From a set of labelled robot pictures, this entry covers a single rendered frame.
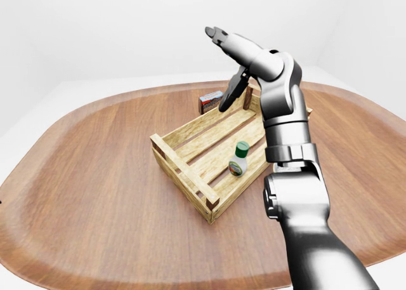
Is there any wooden slat tray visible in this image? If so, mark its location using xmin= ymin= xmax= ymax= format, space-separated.
xmin=149 ymin=82 xmax=313 ymax=225

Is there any small printed food box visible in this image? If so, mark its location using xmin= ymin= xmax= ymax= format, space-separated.
xmin=198 ymin=90 xmax=225 ymax=115

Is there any salad dressing bottle green cap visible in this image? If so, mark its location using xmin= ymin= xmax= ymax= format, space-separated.
xmin=228 ymin=141 xmax=250 ymax=178

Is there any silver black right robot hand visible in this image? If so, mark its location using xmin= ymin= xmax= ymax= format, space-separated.
xmin=204 ymin=25 xmax=310 ymax=128

